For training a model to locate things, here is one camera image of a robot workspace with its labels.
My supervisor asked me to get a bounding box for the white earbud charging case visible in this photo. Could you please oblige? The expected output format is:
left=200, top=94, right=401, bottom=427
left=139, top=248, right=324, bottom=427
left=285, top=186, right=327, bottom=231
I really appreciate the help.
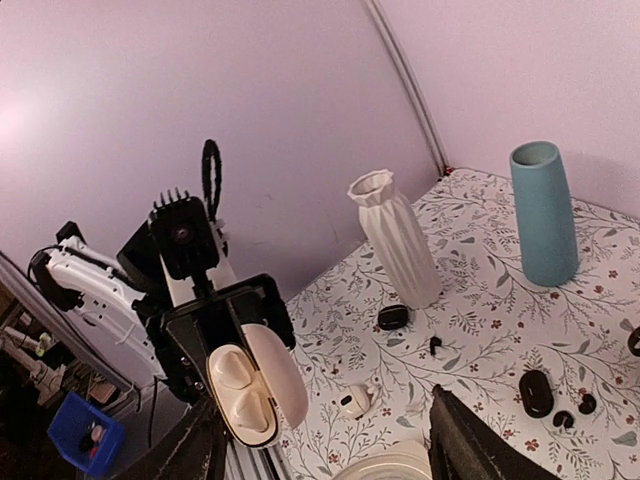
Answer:
left=207, top=324, right=309, bottom=449

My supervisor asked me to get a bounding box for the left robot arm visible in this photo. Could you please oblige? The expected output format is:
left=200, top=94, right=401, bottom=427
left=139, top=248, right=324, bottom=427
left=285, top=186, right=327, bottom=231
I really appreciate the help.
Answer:
left=30, top=220, right=309, bottom=449

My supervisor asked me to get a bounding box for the dark grey mug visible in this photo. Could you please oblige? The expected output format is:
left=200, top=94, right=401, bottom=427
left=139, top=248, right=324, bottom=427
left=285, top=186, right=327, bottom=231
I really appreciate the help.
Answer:
left=627, top=327, right=640, bottom=357

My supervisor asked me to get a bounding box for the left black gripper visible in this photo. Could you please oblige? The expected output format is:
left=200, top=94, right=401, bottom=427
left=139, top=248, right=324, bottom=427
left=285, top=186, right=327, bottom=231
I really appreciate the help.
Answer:
left=110, top=273, right=296, bottom=479

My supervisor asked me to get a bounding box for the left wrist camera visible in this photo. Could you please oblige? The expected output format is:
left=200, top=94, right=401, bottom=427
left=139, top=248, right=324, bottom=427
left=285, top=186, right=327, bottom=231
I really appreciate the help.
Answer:
left=148, top=191, right=220, bottom=280

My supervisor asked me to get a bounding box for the small black earbud case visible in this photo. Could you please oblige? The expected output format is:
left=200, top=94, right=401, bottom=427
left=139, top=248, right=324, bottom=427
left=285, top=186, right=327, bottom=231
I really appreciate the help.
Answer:
left=377, top=304, right=410, bottom=331

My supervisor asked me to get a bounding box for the small white open case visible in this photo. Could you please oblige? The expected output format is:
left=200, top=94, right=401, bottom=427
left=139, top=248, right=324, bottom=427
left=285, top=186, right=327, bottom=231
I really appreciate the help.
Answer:
left=337, top=384, right=379, bottom=420

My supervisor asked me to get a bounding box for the cream swirl ceramic plate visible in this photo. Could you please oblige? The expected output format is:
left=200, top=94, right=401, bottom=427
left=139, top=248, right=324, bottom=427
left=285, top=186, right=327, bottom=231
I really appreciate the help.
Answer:
left=333, top=440, right=432, bottom=480

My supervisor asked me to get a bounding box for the aluminium left frame post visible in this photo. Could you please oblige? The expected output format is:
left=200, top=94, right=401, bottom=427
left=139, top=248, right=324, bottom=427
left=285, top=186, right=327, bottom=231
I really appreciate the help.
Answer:
left=362, top=0, right=451, bottom=177

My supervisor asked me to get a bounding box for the black stem earbud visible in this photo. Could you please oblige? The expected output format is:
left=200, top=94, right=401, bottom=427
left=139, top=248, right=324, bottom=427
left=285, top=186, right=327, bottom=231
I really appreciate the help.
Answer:
left=429, top=336, right=443, bottom=357

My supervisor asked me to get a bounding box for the teal tapered vase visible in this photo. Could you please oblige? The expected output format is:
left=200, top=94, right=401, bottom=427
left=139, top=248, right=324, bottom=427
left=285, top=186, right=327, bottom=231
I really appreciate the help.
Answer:
left=510, top=140, right=579, bottom=287

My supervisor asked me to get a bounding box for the black oval earbud case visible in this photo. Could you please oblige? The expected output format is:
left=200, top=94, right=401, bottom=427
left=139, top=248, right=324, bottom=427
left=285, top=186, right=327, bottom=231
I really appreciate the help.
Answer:
left=519, top=370, right=554, bottom=419

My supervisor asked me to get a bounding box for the white ribbed vase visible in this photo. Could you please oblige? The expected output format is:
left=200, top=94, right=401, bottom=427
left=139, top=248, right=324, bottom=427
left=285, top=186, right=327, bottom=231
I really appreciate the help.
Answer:
left=347, top=169, right=443, bottom=310

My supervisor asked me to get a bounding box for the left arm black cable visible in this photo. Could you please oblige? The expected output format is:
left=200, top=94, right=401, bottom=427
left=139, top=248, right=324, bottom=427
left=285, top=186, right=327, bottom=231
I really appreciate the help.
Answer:
left=201, top=139, right=225, bottom=221

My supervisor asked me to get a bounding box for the blue parts bin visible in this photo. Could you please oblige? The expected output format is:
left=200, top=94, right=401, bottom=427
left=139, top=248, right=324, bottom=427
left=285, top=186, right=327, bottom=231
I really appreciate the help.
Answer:
left=47, top=392, right=125, bottom=478

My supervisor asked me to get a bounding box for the black round earbud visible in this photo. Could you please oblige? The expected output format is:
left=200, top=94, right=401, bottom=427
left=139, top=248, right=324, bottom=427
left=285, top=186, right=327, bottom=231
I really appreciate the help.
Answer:
left=552, top=410, right=575, bottom=429
left=578, top=393, right=597, bottom=415

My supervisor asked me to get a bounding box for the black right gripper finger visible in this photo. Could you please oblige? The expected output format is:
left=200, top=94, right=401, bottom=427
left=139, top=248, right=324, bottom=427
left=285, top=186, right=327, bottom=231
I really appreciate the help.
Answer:
left=428, top=385, right=556, bottom=480

